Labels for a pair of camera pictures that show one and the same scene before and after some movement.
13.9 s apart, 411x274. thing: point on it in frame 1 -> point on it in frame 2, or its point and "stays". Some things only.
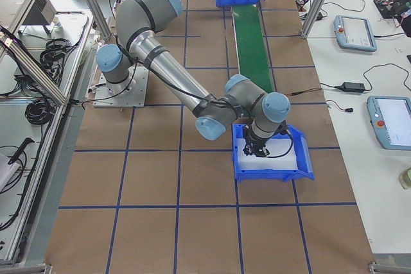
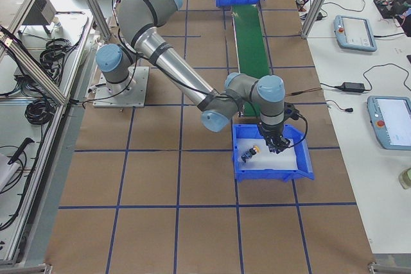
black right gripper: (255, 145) -> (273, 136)
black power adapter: (353, 87) stays
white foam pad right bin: (282, 156) stays
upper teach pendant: (354, 33) stays
